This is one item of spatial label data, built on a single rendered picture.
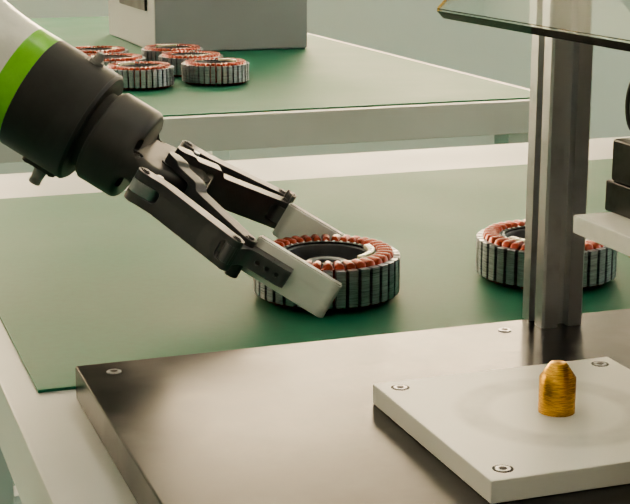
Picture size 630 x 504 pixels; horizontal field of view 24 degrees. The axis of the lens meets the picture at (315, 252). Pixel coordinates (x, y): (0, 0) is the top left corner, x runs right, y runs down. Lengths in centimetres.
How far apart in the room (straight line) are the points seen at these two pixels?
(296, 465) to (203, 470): 5
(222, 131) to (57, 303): 99
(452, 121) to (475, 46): 352
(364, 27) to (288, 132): 343
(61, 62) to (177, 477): 46
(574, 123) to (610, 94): 507
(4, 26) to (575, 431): 56
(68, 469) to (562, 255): 37
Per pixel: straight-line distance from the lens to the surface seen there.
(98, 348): 100
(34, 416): 88
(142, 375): 87
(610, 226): 77
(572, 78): 96
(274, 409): 81
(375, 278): 107
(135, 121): 110
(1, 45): 111
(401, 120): 217
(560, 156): 95
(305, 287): 105
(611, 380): 84
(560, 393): 77
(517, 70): 581
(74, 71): 111
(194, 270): 120
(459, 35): 568
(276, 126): 210
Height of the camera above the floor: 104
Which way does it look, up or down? 14 degrees down
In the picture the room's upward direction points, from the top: straight up
